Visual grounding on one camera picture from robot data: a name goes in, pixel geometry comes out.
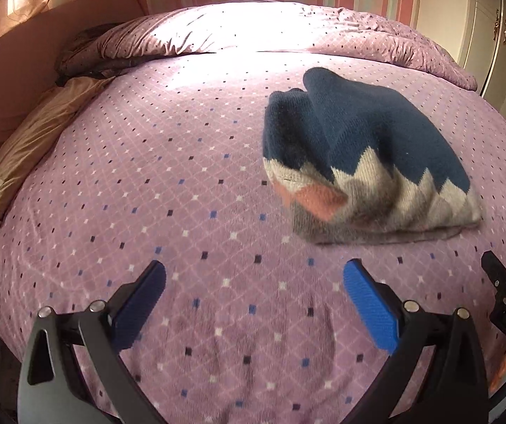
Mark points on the purple dotted bed sheet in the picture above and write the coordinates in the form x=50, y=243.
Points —
x=169, y=163

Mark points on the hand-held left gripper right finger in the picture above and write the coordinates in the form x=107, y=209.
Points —
x=370, y=304

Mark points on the cream wardrobe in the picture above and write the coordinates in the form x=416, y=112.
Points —
x=478, y=17

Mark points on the tan pillow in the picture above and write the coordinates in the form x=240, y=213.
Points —
x=36, y=141

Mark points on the dark cloth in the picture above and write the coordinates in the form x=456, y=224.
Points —
x=83, y=39

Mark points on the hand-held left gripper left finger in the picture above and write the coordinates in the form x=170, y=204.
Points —
x=140, y=304

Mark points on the purple dotted duvet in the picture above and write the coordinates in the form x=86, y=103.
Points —
x=244, y=26

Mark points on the navy argyle knit sweater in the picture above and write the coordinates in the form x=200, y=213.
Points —
x=367, y=141

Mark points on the pink headboard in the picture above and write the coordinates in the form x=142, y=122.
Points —
x=19, y=66

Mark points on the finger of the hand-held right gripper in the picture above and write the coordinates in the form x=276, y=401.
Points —
x=498, y=269

